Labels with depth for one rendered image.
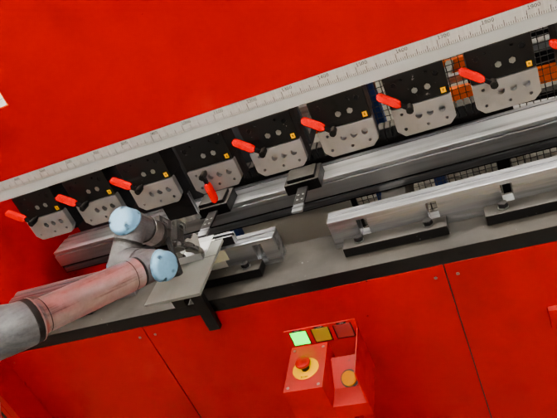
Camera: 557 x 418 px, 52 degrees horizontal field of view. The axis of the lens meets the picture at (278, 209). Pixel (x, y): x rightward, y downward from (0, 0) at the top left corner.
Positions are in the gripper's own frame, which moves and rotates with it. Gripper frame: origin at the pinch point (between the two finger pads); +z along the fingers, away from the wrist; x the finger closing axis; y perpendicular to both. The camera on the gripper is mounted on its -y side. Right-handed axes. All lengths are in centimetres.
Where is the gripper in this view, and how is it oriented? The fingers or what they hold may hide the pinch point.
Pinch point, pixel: (191, 255)
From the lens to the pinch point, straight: 177.8
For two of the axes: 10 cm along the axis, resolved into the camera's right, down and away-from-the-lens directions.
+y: -1.2, -9.3, 3.5
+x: -9.1, 2.4, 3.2
